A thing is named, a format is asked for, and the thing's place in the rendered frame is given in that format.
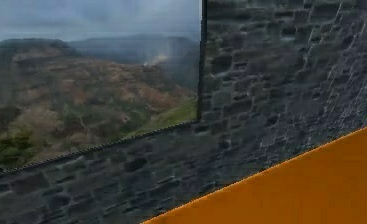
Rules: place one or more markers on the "black framed window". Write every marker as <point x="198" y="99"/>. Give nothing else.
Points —
<point x="91" y="83"/>

